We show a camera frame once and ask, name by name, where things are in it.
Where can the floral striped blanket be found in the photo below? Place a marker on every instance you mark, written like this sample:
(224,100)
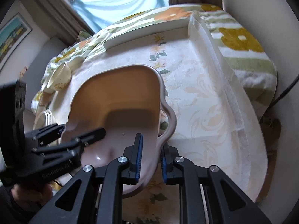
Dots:
(245,63)

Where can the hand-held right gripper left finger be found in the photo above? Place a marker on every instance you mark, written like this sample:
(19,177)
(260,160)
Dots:
(139,158)

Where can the pink bear-shaped dish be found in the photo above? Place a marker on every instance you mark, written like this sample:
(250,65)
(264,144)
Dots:
(116,93)

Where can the light blue window cloth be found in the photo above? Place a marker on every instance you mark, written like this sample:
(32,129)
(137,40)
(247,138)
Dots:
(116,2)

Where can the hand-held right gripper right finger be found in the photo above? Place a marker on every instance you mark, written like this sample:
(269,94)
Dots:
(164,165)

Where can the black floor lamp stand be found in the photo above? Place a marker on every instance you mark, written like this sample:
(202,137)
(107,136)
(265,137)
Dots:
(283,92)

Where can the grey headboard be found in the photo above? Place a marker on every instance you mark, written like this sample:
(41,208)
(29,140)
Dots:
(46,49)

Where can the person's left forearm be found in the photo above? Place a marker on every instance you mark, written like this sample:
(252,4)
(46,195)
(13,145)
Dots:
(14,212)

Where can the green striped pillow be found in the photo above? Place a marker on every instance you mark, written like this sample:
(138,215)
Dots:
(84,35)

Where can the framed wall poster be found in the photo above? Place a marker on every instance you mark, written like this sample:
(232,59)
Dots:
(11,37)

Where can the person's left hand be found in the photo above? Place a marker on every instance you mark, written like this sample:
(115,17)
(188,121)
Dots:
(28,192)

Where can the cream bowl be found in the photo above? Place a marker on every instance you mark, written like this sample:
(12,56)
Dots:
(61,77)

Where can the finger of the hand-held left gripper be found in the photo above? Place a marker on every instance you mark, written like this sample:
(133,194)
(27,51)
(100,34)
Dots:
(49,130)
(88,136)

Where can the white bowl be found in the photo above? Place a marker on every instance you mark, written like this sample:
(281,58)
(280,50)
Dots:
(76,62)

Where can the white rectangular tray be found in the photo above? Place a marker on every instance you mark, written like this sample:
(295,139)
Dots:
(140,33)

